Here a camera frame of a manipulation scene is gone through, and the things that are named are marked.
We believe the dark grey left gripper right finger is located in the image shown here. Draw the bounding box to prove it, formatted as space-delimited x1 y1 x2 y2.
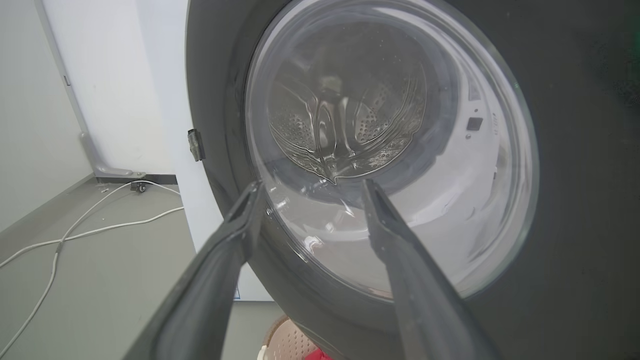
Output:
361 178 501 360

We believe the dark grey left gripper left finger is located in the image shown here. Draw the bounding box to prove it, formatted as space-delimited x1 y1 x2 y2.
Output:
123 180 266 360

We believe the dark grey washing machine door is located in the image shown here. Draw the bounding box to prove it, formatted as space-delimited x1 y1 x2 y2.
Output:
185 0 640 360

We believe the white washing machine body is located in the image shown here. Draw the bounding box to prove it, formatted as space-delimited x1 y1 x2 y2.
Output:
135 0 274 302

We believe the pink perforated laundry basket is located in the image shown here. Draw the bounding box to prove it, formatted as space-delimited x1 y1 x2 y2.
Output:
257 316 321 360

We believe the white cable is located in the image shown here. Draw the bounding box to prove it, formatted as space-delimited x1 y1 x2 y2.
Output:
0 206 185 269
0 180 181 357

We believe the grey partition frame with caster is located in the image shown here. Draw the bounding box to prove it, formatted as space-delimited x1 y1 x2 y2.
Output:
34 0 177 194

